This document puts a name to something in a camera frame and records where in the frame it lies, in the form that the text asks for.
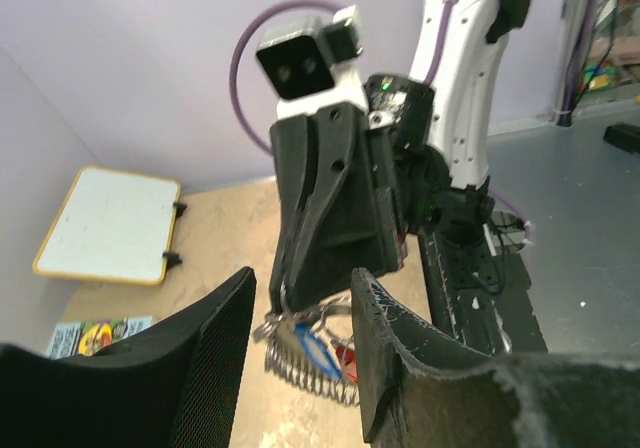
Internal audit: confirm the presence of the treehouse paperback book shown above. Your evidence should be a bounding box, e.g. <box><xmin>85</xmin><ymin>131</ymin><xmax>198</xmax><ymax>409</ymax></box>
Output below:
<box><xmin>46</xmin><ymin>316</ymin><xmax>153</xmax><ymax>359</ymax></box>

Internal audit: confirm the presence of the metal keyring organizer with rings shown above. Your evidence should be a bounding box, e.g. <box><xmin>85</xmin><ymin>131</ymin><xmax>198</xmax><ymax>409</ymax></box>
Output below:
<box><xmin>252</xmin><ymin>295</ymin><xmax>360</xmax><ymax>407</ymax></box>

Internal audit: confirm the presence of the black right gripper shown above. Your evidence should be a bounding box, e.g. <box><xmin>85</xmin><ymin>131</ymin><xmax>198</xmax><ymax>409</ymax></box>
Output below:
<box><xmin>269</xmin><ymin>103</ymin><xmax>408</xmax><ymax>313</ymax></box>

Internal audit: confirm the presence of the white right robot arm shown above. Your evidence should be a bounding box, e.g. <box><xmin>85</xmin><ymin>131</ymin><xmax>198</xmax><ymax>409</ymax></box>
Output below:
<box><xmin>256</xmin><ymin>0</ymin><xmax>531</xmax><ymax>315</ymax></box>

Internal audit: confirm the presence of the red key tag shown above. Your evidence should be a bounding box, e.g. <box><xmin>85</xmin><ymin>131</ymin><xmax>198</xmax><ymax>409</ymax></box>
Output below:
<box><xmin>332</xmin><ymin>342</ymin><xmax>358</xmax><ymax>384</ymax></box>

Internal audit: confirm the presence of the blue key tag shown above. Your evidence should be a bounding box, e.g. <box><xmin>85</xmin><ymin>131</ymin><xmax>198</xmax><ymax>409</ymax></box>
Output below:
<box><xmin>294</xmin><ymin>323</ymin><xmax>342</xmax><ymax>381</ymax></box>

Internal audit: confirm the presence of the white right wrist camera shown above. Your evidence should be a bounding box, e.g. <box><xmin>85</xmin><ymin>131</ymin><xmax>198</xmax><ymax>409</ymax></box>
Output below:
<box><xmin>256</xmin><ymin>5</ymin><xmax>368</xmax><ymax>120</ymax></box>

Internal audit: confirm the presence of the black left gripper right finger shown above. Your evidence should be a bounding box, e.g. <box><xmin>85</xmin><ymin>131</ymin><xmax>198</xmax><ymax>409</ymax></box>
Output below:
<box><xmin>351</xmin><ymin>268</ymin><xmax>639</xmax><ymax>447</ymax></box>

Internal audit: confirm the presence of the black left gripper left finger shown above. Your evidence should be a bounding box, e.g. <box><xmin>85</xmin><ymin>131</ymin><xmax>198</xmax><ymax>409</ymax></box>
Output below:
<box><xmin>1</xmin><ymin>267</ymin><xmax>256</xmax><ymax>447</ymax></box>

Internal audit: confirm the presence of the yellow framed whiteboard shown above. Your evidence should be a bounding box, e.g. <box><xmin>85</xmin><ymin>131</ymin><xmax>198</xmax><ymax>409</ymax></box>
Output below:
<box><xmin>32</xmin><ymin>165</ymin><xmax>187</xmax><ymax>286</ymax></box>

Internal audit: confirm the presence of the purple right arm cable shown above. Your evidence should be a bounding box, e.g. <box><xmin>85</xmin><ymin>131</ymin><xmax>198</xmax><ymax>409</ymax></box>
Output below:
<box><xmin>228</xmin><ymin>0</ymin><xmax>536</xmax><ymax>249</ymax></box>

